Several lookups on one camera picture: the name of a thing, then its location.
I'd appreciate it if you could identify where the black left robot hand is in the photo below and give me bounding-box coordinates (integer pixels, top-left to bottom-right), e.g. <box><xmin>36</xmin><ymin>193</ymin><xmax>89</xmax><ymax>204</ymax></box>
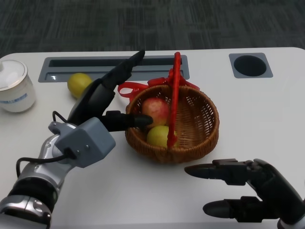
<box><xmin>67</xmin><ymin>49</ymin><xmax>154</xmax><ymax>132</ymax></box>

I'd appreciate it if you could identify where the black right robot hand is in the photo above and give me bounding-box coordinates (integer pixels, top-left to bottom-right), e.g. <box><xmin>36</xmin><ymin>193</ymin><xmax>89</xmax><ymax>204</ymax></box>
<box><xmin>184</xmin><ymin>158</ymin><xmax>305</xmax><ymax>224</ymax></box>

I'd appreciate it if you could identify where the red apple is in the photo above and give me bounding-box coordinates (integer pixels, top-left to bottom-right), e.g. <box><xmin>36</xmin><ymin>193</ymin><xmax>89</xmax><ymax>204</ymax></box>
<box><xmin>142</xmin><ymin>97</ymin><xmax>170</xmax><ymax>127</ymax></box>

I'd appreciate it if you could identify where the wicker basket with red handle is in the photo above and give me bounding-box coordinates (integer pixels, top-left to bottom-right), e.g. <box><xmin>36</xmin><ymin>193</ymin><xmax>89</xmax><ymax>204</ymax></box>
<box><xmin>118</xmin><ymin>52</ymin><xmax>220</xmax><ymax>165</ymax></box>

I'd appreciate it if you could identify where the yellow lemon on table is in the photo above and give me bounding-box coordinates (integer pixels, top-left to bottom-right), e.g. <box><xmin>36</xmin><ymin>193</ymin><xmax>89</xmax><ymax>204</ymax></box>
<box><xmin>67</xmin><ymin>73</ymin><xmax>93</xmax><ymax>99</ymax></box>

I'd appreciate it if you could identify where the grey recessed table tray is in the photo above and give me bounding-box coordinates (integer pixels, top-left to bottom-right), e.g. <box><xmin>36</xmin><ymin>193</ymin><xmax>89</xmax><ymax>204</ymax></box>
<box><xmin>38</xmin><ymin>54</ymin><xmax>191</xmax><ymax>83</ymax></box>

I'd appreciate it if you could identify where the yellow-green pear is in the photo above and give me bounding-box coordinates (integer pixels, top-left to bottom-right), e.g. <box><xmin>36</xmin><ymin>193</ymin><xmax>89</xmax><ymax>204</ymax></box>
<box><xmin>146</xmin><ymin>125</ymin><xmax>179</xmax><ymax>148</ymax></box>

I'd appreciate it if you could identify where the white lidded ceramic cup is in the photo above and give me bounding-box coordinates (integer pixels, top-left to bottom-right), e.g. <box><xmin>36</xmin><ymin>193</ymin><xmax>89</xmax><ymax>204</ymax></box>
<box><xmin>0</xmin><ymin>59</ymin><xmax>36</xmax><ymax>113</ymax></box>

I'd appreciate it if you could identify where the grey round cup holder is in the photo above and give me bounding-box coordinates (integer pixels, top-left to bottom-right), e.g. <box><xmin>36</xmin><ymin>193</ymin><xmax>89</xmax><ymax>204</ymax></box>
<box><xmin>228</xmin><ymin>52</ymin><xmax>274</xmax><ymax>79</ymax></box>

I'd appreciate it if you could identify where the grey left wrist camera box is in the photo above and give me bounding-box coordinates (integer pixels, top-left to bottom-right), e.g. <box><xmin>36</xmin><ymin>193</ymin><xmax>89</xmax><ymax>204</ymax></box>
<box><xmin>54</xmin><ymin>116</ymin><xmax>117</xmax><ymax>169</ymax></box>

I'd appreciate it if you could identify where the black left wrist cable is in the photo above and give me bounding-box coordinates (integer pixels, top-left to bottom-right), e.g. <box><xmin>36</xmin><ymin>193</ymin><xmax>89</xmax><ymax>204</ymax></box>
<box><xmin>16</xmin><ymin>110</ymin><xmax>78</xmax><ymax>178</ymax></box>

